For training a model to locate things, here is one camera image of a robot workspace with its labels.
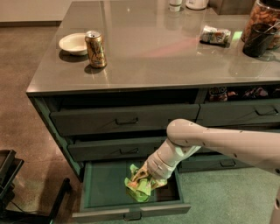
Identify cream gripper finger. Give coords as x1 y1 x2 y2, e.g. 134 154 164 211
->
151 178 167 190
130 163 150 182

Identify middle left drawer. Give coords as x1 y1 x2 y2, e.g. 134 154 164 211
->
68 136 165 162

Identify black mesh cup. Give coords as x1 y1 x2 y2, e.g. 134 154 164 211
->
242 24 277 58

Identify white bowl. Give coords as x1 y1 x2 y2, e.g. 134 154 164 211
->
59 33 88 56

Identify gold soda can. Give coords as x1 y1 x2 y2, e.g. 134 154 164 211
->
85 31 107 68

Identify open bottom left drawer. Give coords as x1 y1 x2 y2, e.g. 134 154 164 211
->
73 158 191 224

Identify top right drawer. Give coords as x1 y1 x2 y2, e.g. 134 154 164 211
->
196 99 280 127

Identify green rice chip bag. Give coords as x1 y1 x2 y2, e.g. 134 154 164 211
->
124 164 159 202

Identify grey drawer cabinet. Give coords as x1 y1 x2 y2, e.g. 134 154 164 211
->
27 0 280 224

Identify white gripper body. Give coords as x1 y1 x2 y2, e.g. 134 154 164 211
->
146 151 175 179

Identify white container at back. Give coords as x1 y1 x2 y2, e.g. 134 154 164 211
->
185 0 209 11

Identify glass jar of snacks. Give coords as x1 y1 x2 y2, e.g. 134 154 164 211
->
241 0 280 50

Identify white cup at back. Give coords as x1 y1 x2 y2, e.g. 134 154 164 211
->
169 0 182 12

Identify bottom right drawer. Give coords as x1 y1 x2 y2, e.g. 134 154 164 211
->
178 153 249 172

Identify black chair frame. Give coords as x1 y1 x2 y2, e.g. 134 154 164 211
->
0 150 72 224

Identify snack bags in drawer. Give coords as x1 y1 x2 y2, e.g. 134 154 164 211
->
206 85 280 102

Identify small white snack packet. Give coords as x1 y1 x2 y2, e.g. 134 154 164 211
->
199 25 231 46

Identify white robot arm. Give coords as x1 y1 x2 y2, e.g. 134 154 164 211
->
132 119 280 181

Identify top left drawer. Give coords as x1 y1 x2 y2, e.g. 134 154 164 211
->
50 104 199 136

